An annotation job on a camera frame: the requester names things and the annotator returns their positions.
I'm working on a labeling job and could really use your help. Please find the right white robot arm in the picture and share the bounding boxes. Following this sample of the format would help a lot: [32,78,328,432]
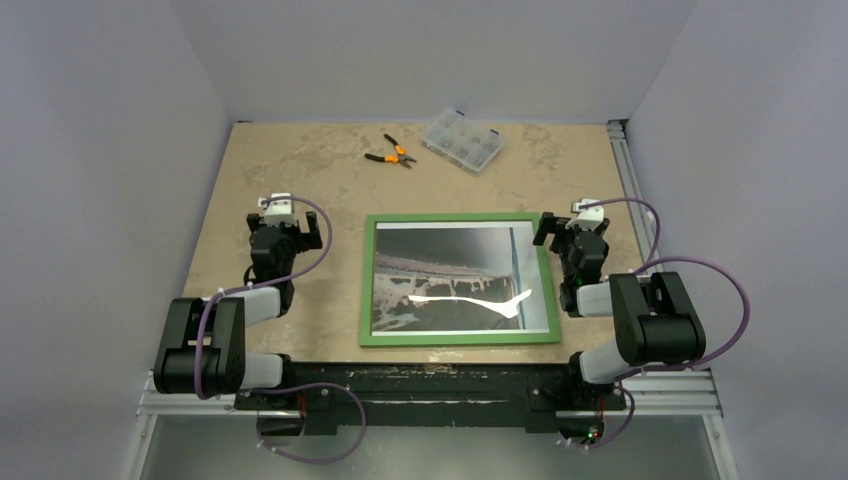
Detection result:
[533,212,706,407]

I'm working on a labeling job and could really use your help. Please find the glossy photo print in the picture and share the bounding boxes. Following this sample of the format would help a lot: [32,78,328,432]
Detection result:
[370,221,551,338]

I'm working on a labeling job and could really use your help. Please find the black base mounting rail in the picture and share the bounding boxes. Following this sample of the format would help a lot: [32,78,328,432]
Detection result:
[235,361,626,437]

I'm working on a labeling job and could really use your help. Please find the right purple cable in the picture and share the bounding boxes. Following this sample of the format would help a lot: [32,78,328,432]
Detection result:
[556,197,753,452]

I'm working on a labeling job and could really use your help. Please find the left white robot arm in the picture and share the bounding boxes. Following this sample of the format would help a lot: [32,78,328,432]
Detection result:
[153,211,328,409]

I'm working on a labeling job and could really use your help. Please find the aluminium extrusion frame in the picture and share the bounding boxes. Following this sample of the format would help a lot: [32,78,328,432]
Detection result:
[136,122,738,479]

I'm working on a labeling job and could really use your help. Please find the clear plastic organizer box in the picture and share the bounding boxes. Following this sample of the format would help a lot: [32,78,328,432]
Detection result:
[421,108,505,176]

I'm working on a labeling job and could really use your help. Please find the orange black pliers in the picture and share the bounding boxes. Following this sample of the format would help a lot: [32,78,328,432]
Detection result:
[363,134,417,169]

